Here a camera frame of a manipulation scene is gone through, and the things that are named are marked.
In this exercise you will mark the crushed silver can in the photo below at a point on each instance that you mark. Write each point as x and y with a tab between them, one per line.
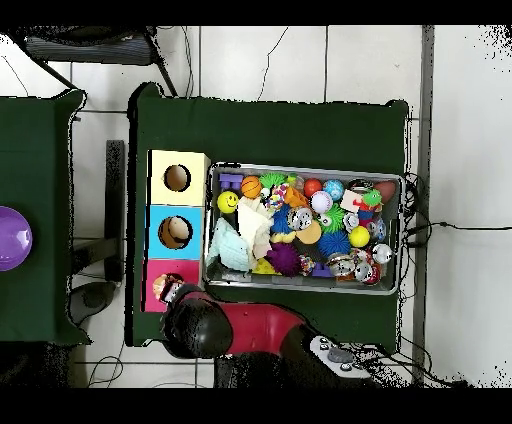
300	218

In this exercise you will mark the grey stand foot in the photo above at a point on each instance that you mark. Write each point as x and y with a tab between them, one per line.
94	300

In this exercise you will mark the cream cloth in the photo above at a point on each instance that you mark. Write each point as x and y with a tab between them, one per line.
252	224

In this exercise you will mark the black chair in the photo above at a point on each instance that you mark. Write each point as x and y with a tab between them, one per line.
88	50

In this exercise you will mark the purple spiky toy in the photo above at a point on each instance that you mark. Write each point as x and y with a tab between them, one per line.
284	259

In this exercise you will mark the yellow smiley ball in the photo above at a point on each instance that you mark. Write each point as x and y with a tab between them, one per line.
228	201

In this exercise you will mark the purple bowl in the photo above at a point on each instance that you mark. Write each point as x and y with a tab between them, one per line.
12	240

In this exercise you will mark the dark green table cloth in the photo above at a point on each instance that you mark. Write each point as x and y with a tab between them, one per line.
260	132
36	160

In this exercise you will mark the blue globe ball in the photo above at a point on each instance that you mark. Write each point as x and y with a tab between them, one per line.
333	190

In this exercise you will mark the small orange basketball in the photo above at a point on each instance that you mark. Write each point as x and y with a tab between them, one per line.
251	186

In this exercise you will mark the brown teddy bear plush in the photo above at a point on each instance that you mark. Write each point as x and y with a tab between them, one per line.
160	284

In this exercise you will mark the wooden box with three holes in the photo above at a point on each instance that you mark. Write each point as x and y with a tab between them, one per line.
176	200

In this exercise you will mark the shallow clear mesh bin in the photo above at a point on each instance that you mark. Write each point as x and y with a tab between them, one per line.
224	278

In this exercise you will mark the blue spiky ball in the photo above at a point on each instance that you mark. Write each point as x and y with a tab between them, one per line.
334	243

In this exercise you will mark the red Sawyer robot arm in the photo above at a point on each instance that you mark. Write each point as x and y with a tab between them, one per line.
256	326

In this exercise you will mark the light blue cloth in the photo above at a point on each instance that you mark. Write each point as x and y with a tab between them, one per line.
230	246

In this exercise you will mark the white baseball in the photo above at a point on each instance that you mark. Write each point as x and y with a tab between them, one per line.
321	202

